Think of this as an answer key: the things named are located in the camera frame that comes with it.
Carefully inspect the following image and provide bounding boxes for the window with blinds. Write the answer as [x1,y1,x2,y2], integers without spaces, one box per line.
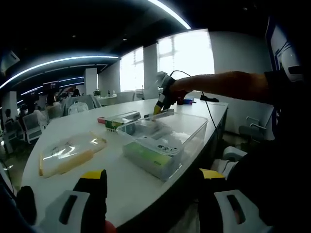
[120,47,144,92]
[157,30,215,78]

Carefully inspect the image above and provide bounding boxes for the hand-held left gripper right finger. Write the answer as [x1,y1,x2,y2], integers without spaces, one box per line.
[198,168,275,233]

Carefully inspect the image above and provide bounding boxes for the grey white medicine box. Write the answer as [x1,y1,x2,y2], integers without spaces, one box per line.
[154,108,175,120]

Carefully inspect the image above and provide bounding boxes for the white printed medicine box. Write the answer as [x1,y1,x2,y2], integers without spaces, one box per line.
[122,111,182,176]

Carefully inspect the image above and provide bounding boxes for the white backpack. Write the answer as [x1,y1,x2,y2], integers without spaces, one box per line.
[68,101,88,115]

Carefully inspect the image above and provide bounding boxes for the clear plastic storage box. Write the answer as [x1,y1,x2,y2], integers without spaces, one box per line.
[117,112,209,182]

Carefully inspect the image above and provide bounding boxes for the grey jacket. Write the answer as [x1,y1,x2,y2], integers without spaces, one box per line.
[62,94,102,115]

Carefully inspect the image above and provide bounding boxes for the blue white wall poster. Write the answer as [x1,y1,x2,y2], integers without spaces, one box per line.
[264,16,304,73]

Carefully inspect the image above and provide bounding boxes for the ceiling air conditioner unit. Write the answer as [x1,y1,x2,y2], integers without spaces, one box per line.
[0,50,20,73]

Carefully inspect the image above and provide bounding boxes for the person's left hand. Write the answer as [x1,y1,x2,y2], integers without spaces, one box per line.
[104,220,119,233]

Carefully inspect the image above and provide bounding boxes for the clear yellow-trimmed zip pouch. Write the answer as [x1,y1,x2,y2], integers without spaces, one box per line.
[38,131,107,179]

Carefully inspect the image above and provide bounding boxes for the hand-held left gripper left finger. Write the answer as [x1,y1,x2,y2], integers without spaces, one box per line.
[45,169,108,233]

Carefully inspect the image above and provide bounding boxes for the white worn chest device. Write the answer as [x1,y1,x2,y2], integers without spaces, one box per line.
[288,65,304,82]

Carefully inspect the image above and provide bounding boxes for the white low chair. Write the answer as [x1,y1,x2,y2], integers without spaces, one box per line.
[210,146,247,175]

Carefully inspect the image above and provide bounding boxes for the grey office chair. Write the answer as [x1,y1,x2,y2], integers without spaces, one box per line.
[239,116,274,141]

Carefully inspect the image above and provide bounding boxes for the person's right hand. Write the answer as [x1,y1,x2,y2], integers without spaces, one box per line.
[170,77,195,98]

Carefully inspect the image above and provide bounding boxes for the white mesh office chair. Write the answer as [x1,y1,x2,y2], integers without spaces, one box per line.
[23,113,47,144]

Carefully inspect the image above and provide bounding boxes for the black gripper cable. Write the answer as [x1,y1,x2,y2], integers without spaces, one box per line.
[170,70,218,133]

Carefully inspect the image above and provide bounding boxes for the green white medicine box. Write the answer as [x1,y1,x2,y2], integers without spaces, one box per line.
[104,118,127,133]

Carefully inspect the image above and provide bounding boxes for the person's black clothing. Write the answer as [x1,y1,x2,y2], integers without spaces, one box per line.
[225,70,311,233]

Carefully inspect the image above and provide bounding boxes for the ceiling light strip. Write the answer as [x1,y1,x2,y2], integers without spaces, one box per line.
[0,55,120,89]
[148,0,191,30]

